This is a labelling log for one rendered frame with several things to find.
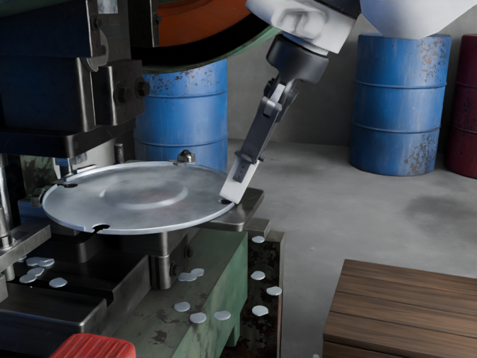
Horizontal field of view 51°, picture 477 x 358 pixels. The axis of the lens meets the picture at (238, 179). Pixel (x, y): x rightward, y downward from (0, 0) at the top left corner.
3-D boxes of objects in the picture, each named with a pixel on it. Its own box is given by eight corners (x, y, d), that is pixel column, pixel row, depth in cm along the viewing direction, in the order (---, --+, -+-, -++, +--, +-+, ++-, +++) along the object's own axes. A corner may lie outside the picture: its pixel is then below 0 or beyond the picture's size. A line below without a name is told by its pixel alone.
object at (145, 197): (107, 160, 92) (106, 155, 92) (259, 173, 85) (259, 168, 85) (-4, 221, 66) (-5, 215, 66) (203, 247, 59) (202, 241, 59)
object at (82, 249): (145, 212, 89) (143, 195, 88) (83, 264, 70) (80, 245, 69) (65, 202, 93) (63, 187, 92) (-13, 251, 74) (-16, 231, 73)
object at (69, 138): (140, 140, 84) (138, 108, 83) (73, 177, 66) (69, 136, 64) (57, 134, 88) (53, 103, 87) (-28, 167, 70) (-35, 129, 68)
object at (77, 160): (91, 158, 79) (88, 135, 78) (73, 167, 75) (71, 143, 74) (72, 156, 80) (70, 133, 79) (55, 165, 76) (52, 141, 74)
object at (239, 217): (264, 263, 82) (265, 186, 78) (242, 310, 69) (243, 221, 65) (125, 245, 88) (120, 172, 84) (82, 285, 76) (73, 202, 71)
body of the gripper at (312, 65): (329, 60, 59) (293, 128, 62) (333, 54, 66) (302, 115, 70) (272, 32, 59) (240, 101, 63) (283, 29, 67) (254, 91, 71)
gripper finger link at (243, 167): (258, 150, 68) (253, 156, 65) (243, 181, 70) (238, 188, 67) (248, 145, 68) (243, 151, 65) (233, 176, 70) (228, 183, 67)
